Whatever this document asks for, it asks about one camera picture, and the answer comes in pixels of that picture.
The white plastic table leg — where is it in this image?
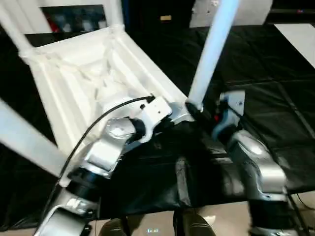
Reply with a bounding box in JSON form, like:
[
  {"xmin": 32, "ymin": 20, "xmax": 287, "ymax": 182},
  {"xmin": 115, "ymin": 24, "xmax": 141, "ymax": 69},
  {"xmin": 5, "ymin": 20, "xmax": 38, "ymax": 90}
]
[
  {"xmin": 0, "ymin": 98, "xmax": 72, "ymax": 182},
  {"xmin": 186, "ymin": 0, "xmax": 241, "ymax": 111},
  {"xmin": 105, "ymin": 0, "xmax": 125, "ymax": 34},
  {"xmin": 0, "ymin": 0, "xmax": 37, "ymax": 59}
]

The white curved plastic panel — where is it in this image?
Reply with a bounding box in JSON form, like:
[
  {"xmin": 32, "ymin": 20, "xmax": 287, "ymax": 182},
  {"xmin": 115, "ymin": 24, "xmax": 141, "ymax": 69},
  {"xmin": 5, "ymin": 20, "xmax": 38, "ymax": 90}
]
[{"xmin": 189, "ymin": 0, "xmax": 274, "ymax": 28}]

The dark robot foot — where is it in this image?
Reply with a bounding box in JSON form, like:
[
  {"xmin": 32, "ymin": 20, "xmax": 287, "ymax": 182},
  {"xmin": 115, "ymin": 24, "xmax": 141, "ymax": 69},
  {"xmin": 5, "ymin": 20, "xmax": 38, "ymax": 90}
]
[
  {"xmin": 173, "ymin": 208, "xmax": 217, "ymax": 236},
  {"xmin": 99, "ymin": 217, "xmax": 130, "ymax": 236}
]

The black horizontal bar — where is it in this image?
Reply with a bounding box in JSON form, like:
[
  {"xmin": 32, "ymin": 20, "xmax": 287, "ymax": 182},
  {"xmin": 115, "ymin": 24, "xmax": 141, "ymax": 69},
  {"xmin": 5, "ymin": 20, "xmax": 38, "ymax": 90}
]
[{"xmin": 269, "ymin": 8, "xmax": 315, "ymax": 14}]

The dark right robot foot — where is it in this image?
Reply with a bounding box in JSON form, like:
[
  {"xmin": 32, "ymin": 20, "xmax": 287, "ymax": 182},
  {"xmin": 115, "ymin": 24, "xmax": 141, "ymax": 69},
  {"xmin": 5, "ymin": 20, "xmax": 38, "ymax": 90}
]
[{"xmin": 173, "ymin": 208, "xmax": 217, "ymax": 236}]

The black left wrist camera cable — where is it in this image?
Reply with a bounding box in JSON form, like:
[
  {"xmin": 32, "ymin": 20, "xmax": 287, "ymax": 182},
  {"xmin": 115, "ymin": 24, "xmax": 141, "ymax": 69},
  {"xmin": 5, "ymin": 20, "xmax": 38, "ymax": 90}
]
[{"xmin": 34, "ymin": 95, "xmax": 156, "ymax": 234}]

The white plastic table top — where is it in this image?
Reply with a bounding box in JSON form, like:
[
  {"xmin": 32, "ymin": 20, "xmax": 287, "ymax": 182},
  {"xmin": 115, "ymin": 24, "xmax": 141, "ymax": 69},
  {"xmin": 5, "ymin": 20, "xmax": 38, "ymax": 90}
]
[{"xmin": 18, "ymin": 24, "xmax": 197, "ymax": 187}]

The white flat board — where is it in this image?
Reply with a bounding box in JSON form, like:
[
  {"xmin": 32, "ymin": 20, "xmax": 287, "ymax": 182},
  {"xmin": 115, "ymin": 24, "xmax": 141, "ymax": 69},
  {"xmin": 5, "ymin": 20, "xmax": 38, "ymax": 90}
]
[{"xmin": 273, "ymin": 23, "xmax": 315, "ymax": 69}]

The white glass-door cabinet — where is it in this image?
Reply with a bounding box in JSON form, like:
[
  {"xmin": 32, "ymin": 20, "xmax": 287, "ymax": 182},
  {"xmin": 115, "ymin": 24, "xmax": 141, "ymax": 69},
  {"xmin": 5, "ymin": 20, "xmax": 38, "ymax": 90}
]
[{"xmin": 0, "ymin": 0, "xmax": 124, "ymax": 34}]

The dark left robot foot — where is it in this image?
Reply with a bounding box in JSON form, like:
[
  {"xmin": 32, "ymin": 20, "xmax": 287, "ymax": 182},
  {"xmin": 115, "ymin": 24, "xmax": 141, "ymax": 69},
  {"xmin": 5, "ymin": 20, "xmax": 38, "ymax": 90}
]
[{"xmin": 99, "ymin": 217, "xmax": 130, "ymax": 236}]

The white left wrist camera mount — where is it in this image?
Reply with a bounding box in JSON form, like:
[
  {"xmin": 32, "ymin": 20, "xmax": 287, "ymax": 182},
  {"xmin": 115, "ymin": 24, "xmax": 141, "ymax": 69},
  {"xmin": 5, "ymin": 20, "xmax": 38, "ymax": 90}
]
[{"xmin": 136, "ymin": 97, "xmax": 173, "ymax": 143}]

